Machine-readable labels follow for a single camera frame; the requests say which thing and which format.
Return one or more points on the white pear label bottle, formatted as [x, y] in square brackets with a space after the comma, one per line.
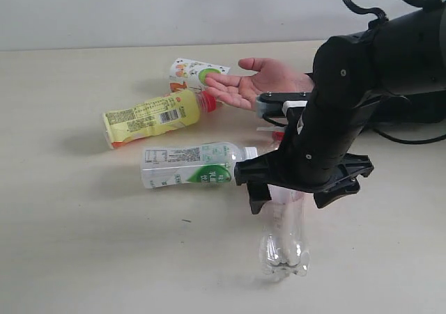
[190, 74]

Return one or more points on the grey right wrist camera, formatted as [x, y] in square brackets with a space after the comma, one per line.
[276, 105]

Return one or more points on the person's open bare hand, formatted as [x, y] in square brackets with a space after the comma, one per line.
[270, 76]

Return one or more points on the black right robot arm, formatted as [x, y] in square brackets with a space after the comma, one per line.
[352, 75]

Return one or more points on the green label white cap bottle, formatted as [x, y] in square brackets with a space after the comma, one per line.
[209, 163]

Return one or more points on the red label cola bottle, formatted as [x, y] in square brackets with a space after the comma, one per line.
[283, 249]

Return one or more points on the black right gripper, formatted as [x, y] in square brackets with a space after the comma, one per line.
[313, 155]

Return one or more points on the yellow label red cap bottle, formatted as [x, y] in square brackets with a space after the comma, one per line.
[156, 116]

